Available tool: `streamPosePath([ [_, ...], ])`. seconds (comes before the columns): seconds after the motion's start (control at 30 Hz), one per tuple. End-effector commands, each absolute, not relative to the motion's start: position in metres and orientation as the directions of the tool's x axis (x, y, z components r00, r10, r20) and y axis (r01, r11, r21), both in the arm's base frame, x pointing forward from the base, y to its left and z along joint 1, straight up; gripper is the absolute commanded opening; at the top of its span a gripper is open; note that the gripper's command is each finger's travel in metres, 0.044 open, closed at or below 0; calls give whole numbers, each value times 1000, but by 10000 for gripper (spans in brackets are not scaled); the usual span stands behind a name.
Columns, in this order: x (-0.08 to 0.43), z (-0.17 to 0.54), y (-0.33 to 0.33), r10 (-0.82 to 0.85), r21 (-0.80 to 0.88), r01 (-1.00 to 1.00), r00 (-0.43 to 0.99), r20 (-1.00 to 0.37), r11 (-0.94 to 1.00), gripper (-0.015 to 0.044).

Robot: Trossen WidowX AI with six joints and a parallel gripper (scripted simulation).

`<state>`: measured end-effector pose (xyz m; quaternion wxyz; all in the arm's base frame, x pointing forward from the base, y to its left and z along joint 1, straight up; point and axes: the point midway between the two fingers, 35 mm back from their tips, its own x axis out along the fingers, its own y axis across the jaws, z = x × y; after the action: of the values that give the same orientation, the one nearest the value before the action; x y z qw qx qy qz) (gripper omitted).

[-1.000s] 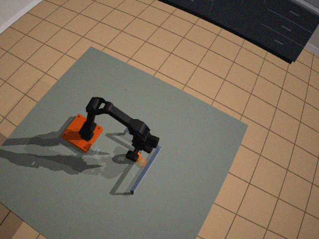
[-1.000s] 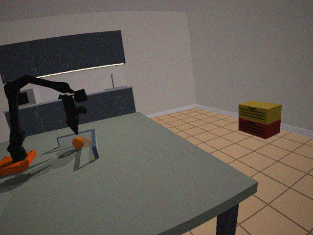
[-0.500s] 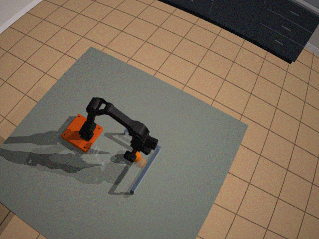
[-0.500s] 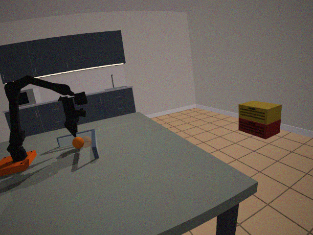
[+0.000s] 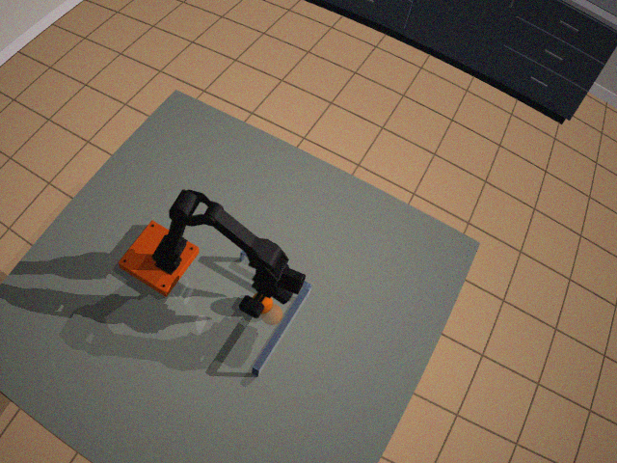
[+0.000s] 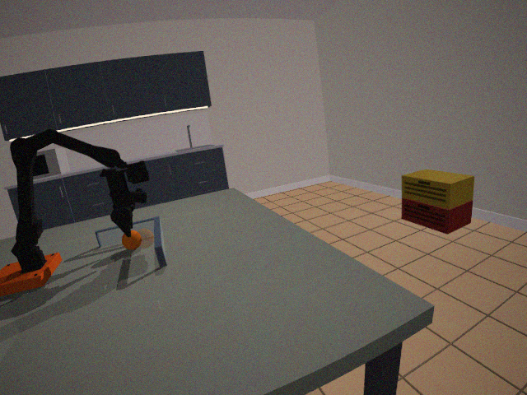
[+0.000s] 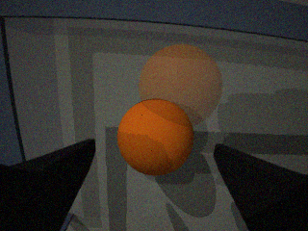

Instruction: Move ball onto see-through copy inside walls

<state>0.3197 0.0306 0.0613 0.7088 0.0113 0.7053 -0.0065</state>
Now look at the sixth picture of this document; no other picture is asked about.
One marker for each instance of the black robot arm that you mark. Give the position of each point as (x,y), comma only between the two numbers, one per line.
(24,153)

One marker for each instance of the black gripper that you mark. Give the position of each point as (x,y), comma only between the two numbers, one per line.
(123,215)

